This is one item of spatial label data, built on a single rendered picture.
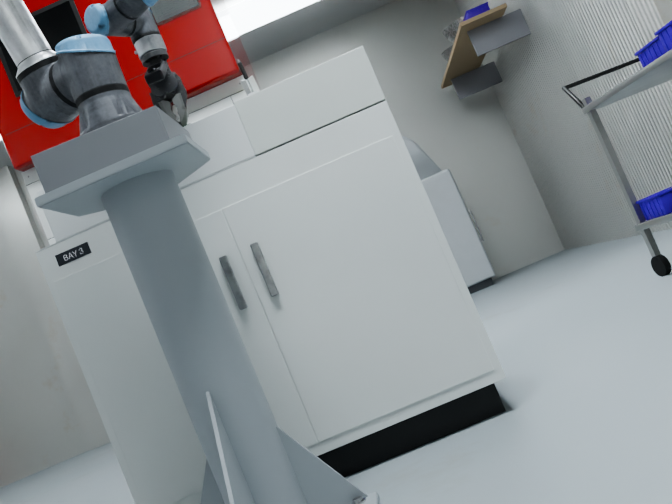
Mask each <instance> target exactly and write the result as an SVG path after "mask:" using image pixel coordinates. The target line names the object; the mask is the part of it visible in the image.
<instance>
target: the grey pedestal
mask: <svg viewBox="0 0 672 504"><path fill-rule="evenodd" d="M210 159H211V158H210V156H209V154H208V152H207V151H206V150H205V149H203V148H202V147H201V146H199V145H198V144H197V143H196V142H194V141H193V140H192V139H190V138H189V137H188V136H186V135H185V134H181V135H179V136H176V137H174V138H172V139H169V140H167V141H165V142H163V143H160V144H158V145H156V146H153V147H151V148H149V149H146V150H144V151H142V152H140V153H137V154H135V155H133V156H130V157H128V158H126V159H123V160H121V161H119V162H117V163H114V164H112V165H110V166H107V167H105V168H103V169H100V170H98V171H96V172H94V173H91V174H89V175H87V176H84V177H82V178H80V179H78V180H75V181H73V182H71V183H68V184H66V185H64V186H61V187H59V188H57V189H55V190H52V191H50V192H48V193H45V194H43V195H41V196H38V197H36V198H35V199H34V200H35V203H36V205H37V207H39V208H43V209H47V210H52V211H56V212H60V213H65V214H69V215H73V216H78V217H80V216H84V215H88V214H92V213H96V212H100V211H104V210H106V212H107V214H108V217H109V219H110V222H111V224H112V227H113V229H114V232H115V234H116V236H117V239H118V241H119V244H120V246H121V249H122V251H123V254H124V256H125V259H126V261H127V264H128V266H129V268H130V271H131V273H132V276H133V278H134V281H135V283H136V286H137V288H138V291H139V293H140V296H141V298H142V301H143V303H144V305H145V308H146V310H147V313H148V315H149V318H150V320H151V323H152V325H153V328H154V330H155V333H156V335H157V338H158V340H159V342H160V345H161V347H162V350H163V352H164V355H165V357H166V360H167V362H168V365H169V367H170V370H171V372H172V374H173V377H174V379H175V382H176V384H177V387H178V389H179V392H180V394H181V397H182V399H183V402H184V404H185V407H186V409H187V411H188V414H189V416H190V419H191V421H192V424H193V426H194V429H195V431H196V434H197V436H198V439H199V441H200V443H201V446H202V448H203V451H204V453H205V456H206V458H207V460H206V467H205V474H204V481H203V489H202V496H201V503H200V504H380V497H379V495H378V493H377V492H373V493H370V494H365V493H364V492H363V491H362V490H360V489H359V488H358V487H356V486H355V485H354V484H352V483H351V482H350V481H348V480H347V479H346V478H344V477H343V476H342V475H341V474H339V473H338V472H337V471H335V470H334V469H333V468H331V467H330V466H329V465H327V464H326V463H325V462H323V461H322V460H321V459H320V458H318V457H317V456H316V455H314V454H313V453H312V452H310V451H309V450H308V449H306V448H305V447H304V446H302V445H301V444H300V443H299V442H297V441H296V440H295V439H293V438H292V437H291V436H289V435H288V434H287V433H285V432H284V431H283V430H281V429H280V428H279V427H278V425H277V423H276V420H275V418H274V416H273V413H272V411H271V408H270V406H269V404H268V401H267V399H266V396H265V394H264V391H263V389H262V387H261V384H260V382H259V379H258V377H257V374H256V372H255V370H254V367H253V365H252V362H251V360H250V357H249V355H248V353H247V350H246V348H245V345H244V343H243V341H242V338H241V336H240V333H239V331H238V328H237V326H236V324H235V321H234V319H233V316H232V314H231V311H230V309H229V307H228V304H227V302H226V299H225V297H224V294H223V292H222V290H221V287H220V285H219V282H218V280H217V278H216V275H215V273H214V270H213V268H212V265H211V263H210V261H209V258H208V256H207V253H206V251H205V248H204V246H203V244H202V241H201V239H200V236H199V234H198V232H197V229H196V227H195V224H194V222H193V219H192V217H191V215H190V212H189V210H188V207H187V205H186V202H185V200H184V198H183V195H182V193H181V190H180V188H179V185H178V184H179V183H180V182H182V181H183V180H184V179H186V178H187V177H188V176H190V175H191V174H192V173H194V172H195V171H196V170H198V169H199V168H200V167H202V166H203V165H204V164H206V163H207V162H208V161H210Z"/></svg>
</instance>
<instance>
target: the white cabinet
mask: <svg viewBox="0 0 672 504"><path fill-rule="evenodd" d="M181 193H182V195H183V198H184V200H185V202H186V205H187V207H188V210H189V212H190V215H191V217H192V219H193V222H194V224H195V227H196V229H197V232H198V234H199V236H200V239H201V241H202V244H203V246H204V248H205V251H206V253H207V256H208V258H209V261H210V263H211V265H212V268H213V270H214V273H215V275H216V278H217V280H218V282H219V285H220V287H221V290H222V292H223V294H224V297H225V299H226V302H227V304H228V307H229V309H230V311H231V314H232V316H233V319H234V321H235V324H236V326H237V328H238V331H239V333H240V336H241V338H242V341H243V343H244V345H245V348H246V350H247V353H248V355H249V357H250V360H251V362H252V365H253V367H254V370H255V372H256V374H257V377H258V379H259V382H260V384H261V387H262V389H263V391H264V394H265V396H266V399H267V401H268V404H269V406H270V408H271V411H272V413H273V416H274V418H275V420H276V423H277V425H278V427H279V428H280V429H281V430H283V431H284V432H285V433H287V434H288V435H289V436H291V437H292V438H293V439H295V440H296V441H297V442H299V443H300V444H301V445H302V446H304V447H305V448H306V449H308V450H309V451H310V452H312V453H313V454H314V455H316V456H317V457H318V458H320V459H321V460H322V461H323V462H325V463H326V464H327V465H329V466H330V467H331V468H333V469H334V470H335V471H337V472H338V473H339V474H341V475H342V476H343V477H344V478H345V477H347V476H350V475H352V474H355V473H357V472H359V471H362V470H364V469H367V468H369V467H372V466H374V465H376V464H379V463H381V462H384V461H386V460H389V459H391V458H393V457H396V456H398V455H401V454H403V453H406V452H408V451H410V450H413V449H415V448H418V447H420V446H422V445H425V444H427V443H430V442H432V441H435V440H437V439H439V438H442V437H444V436H447V435H449V434H452V433H454V432H456V431H459V430H461V429H464V428H466V427H469V426H471V425H473V424H476V423H478V422H481V421H483V420H486V419H488V418H490V417H493V416H495V415H498V414H500V413H503V412H505V411H506V410H505V407H504V405H503V403H502V400H501V398H500V396H499V394H498V391H497V389H496V387H495V384H494V383H495V382H498V381H500V380H503V379H505V378H506V375H505V373H504V371H503V369H502V366H501V364H500V362H499V359H498V357H497V355H496V352H495V350H494V348H493V345H492V343H491V341H490V339H489V336H488V334H487V332H486V329H485V327H484V325H483V322H482V320H481V318H480V315H479V313H478V311H477V309H476V306H475V304H474V302H473V299H472V297H471V295H470V292H469V290H468V288H467V285H466V283H465V281H464V279H463V276H462V274H461V272H460V269H459V267H458V265H457V262H456V260H455V258H454V255H453V253H452V251H451V249H450V246H449V244H448V242H447V239H446V237H445V235H444V232H443V230H442V228H441V226H440V223H439V221H438V219H437V216H436V214H435V212H434V209H433V207H432V205H431V202H430V200H429V198H428V196H427V193H426V191H425V189H424V186H423V184H422V182H421V179H420V177H419V175H418V172H417V170H416V168H415V166H414V163H413V161H412V159H411V156H410V154H409V152H408V149H407V147H406V145H405V142H404V140H403V138H402V136H401V133H400V131H399V129H398V126H397V124H396V122H395V119H394V117H393V115H392V112H391V110H390V108H389V106H388V103H387V101H384V102H381V103H379V104H377V105H375V106H372V107H370V108H368V109H365V110H363V111H361V112H359V113H356V114H354V115H352V116H349V117H347V118H345V119H342V120H340V121H338V122H336V123H333V124H331V125H329V126H326V127H324V128H322V129H320V130H317V131H315V132H313V133H310V134H308V135H306V136H303V137H301V138H299V139H297V140H294V141H292V142H290V143H287V144H285V145H283V146H280V147H278V148H276V149H274V150H271V151H269V152H267V153H264V154H262V155H260V156H258V157H255V158H253V159H251V160H248V161H246V162H244V163H241V164H239V165H237V166H235V167H232V168H230V169H228V170H225V171H223V172H221V173H219V174H216V175H214V176H212V177H209V178H207V179H205V180H202V181H200V182H198V183H196V184H193V185H191V186H189V187H186V188H184V189H182V190H181ZM36 256H37V259H38V261H39V264H40V266H41V269H42V271H43V274H44V276H45V279H46V281H47V284H48V286H49V289H50V291H51V294H52V296H53V299H54V301H55V304H56V306H57V309H58V311H59V314H60V316H61V319H62V321H63V324H64V326H65V329H66V331H67V334H68V336H69V339H70V341H71V344H72V346H73V349H74V351H75V354H76V356H77V359H78V361H79V364H80V367H81V369H82V372H83V374H84V377H85V379H86V382H87V384H88V387H89V389H90V392H91V394H92V397H93V399H94V402H95V404H96V407H97V409H98V412H99V414H100V417H101V419H102V422H103V424H104V427H105V429H106V432H107V434H108V437H109V439H110V442H111V444H112V447H113V449H114V452H115V454H116V457H117V459H118V462H119V464H120V467H121V469H122V472H123V474H124V477H125V479H126V482H127V485H128V487H129V490H130V492H131V495H132V497H133V500H134V502H135V504H200V503H201V496H202V489H203V481H204V474H205V467H206V460H207V458H206V456H205V453H204V451H203V448H202V446H201V443H200V441H199V439H198V436H197V434H196V431H195V429H194V426H193V424H192V421H191V419H190V416H189V414H188V411H187V409H186V407H185V404H184V402H183V399H182V397H181V394H180V392H179V389H178V387H177V384H176V382H175V379H174V377H173V374H172V372H171V370H170V367H169V365H168V362H167V360H166V357H165V355H164V352H163V350H162V347H161V345H160V342H159V340H158V338H157V335H156V333H155V330H154V328H153V325H152V323H151V320H150V318H149V315H148V313H147V310H146V308H145V305H144V303H143V301H142V298H141V296H140V293H139V291H138V288H137V286H136V283H135V281H134V278H133V276H132V273H131V271H130V268H129V266H128V264H127V261H126V259H125V256H124V254H123V251H122V249H121V246H120V244H119V241H118V239H117V236H116V234H115V232H114V229H113V227H112V224H111V222H110V221H108V222H106V223H104V224H102V225H99V226H97V227H95V228H92V229H90V230H88V231H85V232H83V233H81V234H79V235H76V236H74V237H72V238H69V239H67V240H65V241H62V242H60V243H58V244H56V245H53V246H51V247H49V248H46V249H44V250H42V251H40V252H37V253H36Z"/></svg>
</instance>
